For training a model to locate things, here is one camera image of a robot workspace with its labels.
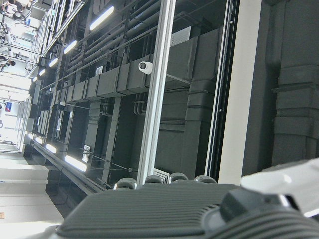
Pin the blue red wall sign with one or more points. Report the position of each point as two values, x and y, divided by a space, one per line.
8 106

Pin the long ceiling light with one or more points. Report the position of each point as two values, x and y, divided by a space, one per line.
42 72
101 18
38 140
53 62
70 46
51 148
75 163

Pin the white air vent grille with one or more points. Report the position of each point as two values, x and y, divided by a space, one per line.
181 36

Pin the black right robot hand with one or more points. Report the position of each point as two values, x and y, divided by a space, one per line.
149 211

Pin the white dome security camera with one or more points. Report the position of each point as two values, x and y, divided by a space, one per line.
145 67

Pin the dark ventilation duct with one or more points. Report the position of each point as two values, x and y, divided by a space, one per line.
109 83

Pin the distant person white shirt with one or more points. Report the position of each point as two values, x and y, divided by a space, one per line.
7 63

